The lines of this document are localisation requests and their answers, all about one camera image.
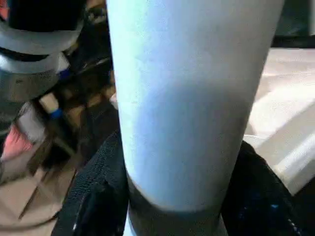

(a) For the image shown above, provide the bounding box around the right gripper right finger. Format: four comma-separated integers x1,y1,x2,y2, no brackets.
220,140,306,236

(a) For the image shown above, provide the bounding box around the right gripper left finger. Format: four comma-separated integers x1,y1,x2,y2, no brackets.
52,129,129,236

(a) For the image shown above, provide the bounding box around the white plastic table top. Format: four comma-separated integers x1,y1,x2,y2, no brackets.
243,48,315,196

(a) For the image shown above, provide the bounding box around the white plastic table leg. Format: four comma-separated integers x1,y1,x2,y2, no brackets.
105,0,286,236

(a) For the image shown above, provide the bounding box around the pink object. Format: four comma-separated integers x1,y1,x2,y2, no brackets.
0,127,34,162

